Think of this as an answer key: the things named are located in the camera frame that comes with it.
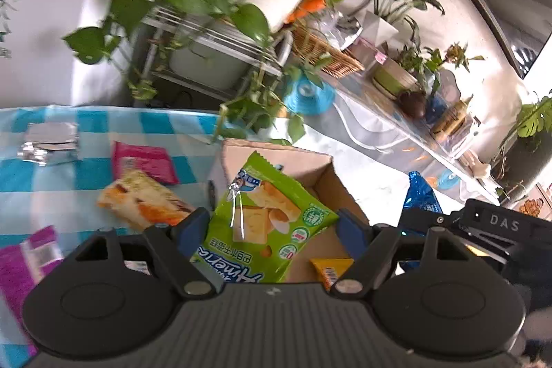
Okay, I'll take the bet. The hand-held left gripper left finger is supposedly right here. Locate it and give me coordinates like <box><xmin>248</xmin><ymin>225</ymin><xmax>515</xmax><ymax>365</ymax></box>
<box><xmin>71</xmin><ymin>208</ymin><xmax>225</xmax><ymax>300</ymax></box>

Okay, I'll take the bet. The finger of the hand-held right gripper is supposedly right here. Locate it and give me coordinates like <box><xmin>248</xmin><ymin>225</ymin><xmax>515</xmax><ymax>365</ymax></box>
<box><xmin>397</xmin><ymin>206</ymin><xmax>466</xmax><ymax>239</ymax></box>

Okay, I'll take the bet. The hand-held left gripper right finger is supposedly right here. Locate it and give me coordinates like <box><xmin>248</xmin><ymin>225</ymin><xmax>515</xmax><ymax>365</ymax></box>
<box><xmin>330</xmin><ymin>208</ymin><xmax>471</xmax><ymax>300</ymax></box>

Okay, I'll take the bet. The blue snack packet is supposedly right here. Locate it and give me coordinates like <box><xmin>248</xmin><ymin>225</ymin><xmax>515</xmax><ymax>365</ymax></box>
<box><xmin>397</xmin><ymin>170</ymin><xmax>445</xmax><ymax>271</ymax></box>

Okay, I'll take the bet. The yellow snack packet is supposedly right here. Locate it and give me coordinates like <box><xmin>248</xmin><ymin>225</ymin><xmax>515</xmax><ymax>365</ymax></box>
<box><xmin>309</xmin><ymin>258</ymin><xmax>354</xmax><ymax>292</ymax></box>

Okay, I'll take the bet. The orange bread snack packet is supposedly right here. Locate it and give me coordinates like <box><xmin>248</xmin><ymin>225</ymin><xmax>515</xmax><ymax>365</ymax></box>
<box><xmin>97</xmin><ymin>170</ymin><xmax>195</xmax><ymax>231</ymax></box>

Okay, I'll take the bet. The green snack packet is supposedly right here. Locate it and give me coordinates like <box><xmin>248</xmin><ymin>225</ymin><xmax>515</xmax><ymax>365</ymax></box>
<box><xmin>190</xmin><ymin>151</ymin><xmax>341</xmax><ymax>285</ymax></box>

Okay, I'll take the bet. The cardboard box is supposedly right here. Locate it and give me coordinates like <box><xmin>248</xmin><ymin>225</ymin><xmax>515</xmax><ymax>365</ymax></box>
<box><xmin>209</xmin><ymin>137</ymin><xmax>372</xmax><ymax>287</ymax></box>

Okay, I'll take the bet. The silver foil snack packet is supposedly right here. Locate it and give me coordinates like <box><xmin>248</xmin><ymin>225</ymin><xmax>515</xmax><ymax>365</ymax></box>
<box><xmin>17</xmin><ymin>122</ymin><xmax>82</xmax><ymax>166</ymax></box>

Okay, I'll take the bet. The purple snack packet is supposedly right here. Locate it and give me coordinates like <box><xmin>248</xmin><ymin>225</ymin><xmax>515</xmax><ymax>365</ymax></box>
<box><xmin>0</xmin><ymin>226</ymin><xmax>65</xmax><ymax>356</ymax></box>

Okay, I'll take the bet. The blue round coaster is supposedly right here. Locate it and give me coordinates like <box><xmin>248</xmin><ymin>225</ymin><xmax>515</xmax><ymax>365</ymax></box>
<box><xmin>433</xmin><ymin>172</ymin><xmax>459</xmax><ymax>191</ymax></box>

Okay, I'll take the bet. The grey white tablecloth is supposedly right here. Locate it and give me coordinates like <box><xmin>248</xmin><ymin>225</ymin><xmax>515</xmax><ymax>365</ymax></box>
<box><xmin>276</xmin><ymin>66</ymin><xmax>505</xmax><ymax>222</ymax></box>

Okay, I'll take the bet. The pink snack packet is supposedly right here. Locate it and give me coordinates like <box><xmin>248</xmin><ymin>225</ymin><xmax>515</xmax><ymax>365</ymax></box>
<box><xmin>111</xmin><ymin>141</ymin><xmax>179</xmax><ymax>185</ymax></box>

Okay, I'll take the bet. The gold glass jar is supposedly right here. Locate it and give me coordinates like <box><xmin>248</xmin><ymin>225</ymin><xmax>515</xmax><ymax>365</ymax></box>
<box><xmin>431</xmin><ymin>96</ymin><xmax>473</xmax><ymax>140</ymax></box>

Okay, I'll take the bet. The blue white checkered tablecloth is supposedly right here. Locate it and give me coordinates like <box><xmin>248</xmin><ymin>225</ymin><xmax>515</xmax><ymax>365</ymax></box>
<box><xmin>0</xmin><ymin>105</ymin><xmax>229</xmax><ymax>368</ymax></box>

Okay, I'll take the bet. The monstera plant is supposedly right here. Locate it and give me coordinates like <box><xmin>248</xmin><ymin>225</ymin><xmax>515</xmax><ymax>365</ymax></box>
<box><xmin>492</xmin><ymin>92</ymin><xmax>552</xmax><ymax>196</ymax></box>

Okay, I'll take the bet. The blue round woven mat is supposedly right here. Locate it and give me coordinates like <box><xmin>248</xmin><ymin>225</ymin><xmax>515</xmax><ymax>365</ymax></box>
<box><xmin>282</xmin><ymin>72</ymin><xmax>337</xmax><ymax>116</ymax></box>

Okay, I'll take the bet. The green bowl planter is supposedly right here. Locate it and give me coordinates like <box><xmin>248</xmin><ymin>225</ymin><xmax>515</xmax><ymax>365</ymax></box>
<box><xmin>373</xmin><ymin>58</ymin><xmax>421</xmax><ymax>97</ymax></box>

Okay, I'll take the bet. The small leafy plant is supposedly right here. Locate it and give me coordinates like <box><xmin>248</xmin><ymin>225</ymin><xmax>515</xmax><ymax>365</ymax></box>
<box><xmin>397</xmin><ymin>42</ymin><xmax>486</xmax><ymax>93</ymax></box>

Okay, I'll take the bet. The white storage pot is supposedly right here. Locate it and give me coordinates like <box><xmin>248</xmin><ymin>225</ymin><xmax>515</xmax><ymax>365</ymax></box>
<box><xmin>169</xmin><ymin>21</ymin><xmax>270</xmax><ymax>90</ymax></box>

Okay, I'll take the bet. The wicker basket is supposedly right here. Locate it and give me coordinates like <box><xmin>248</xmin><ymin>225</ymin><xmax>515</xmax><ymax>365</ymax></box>
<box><xmin>291</xmin><ymin>23</ymin><xmax>365</xmax><ymax>78</ymax></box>

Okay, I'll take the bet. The white metal rack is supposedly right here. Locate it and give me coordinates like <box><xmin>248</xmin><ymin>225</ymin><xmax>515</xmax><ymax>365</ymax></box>
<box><xmin>140</xmin><ymin>3</ymin><xmax>294</xmax><ymax>101</ymax></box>

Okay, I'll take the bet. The white angular vase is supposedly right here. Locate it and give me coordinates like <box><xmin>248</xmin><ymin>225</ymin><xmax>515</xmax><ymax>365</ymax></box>
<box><xmin>358</xmin><ymin>10</ymin><xmax>400</xmax><ymax>50</ymax></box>

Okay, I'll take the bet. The clear plastic bag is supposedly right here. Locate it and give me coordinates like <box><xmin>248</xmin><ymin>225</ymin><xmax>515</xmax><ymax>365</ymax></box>
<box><xmin>319</xmin><ymin>8</ymin><xmax>363</xmax><ymax>50</ymax></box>

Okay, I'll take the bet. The white refrigerator with green print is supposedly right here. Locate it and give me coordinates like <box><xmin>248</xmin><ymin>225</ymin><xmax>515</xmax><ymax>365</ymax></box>
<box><xmin>0</xmin><ymin>0</ymin><xmax>130</xmax><ymax>110</ymax></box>

